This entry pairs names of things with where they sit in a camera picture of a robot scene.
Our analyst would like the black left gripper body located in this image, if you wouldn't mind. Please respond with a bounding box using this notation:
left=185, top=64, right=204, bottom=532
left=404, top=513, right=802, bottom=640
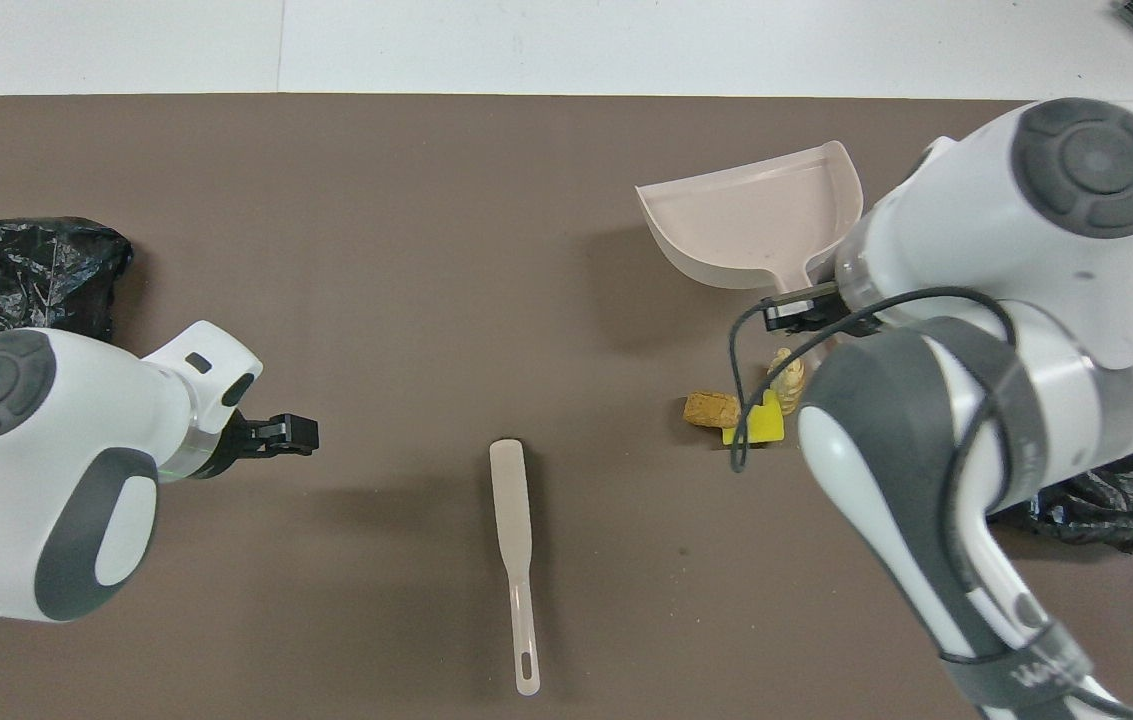
left=191, top=405, right=272, bottom=482

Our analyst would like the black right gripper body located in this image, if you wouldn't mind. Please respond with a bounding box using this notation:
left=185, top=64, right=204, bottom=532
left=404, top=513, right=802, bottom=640
left=829, top=283, right=884, bottom=337

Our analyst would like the ridged pale bread piece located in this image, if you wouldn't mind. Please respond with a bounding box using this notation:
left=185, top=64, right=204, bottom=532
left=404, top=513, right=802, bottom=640
left=766, top=347, right=807, bottom=416

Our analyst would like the beige plastic dustpan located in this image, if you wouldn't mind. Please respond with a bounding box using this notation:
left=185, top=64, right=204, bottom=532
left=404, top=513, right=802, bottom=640
left=635, top=140, right=865, bottom=301

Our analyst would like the yellow notched sponge piece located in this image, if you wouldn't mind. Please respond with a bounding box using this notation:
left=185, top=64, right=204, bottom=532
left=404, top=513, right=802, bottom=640
left=721, top=390, right=785, bottom=447

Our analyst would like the brown round bread roll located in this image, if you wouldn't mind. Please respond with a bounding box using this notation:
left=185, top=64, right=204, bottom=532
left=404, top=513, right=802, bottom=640
left=683, top=392, right=741, bottom=428

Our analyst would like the beige brush with black bristles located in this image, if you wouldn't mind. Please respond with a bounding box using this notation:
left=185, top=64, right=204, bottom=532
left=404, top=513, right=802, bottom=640
left=488, top=438, right=542, bottom=697

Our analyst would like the black bag lined bin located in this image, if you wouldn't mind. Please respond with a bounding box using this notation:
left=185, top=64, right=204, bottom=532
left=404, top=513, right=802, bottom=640
left=0, top=217, right=134, bottom=351
left=986, top=232, right=1133, bottom=553

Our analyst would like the brown table mat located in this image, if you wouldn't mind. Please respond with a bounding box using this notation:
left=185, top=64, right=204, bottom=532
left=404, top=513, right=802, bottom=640
left=0, top=94, right=1133, bottom=720

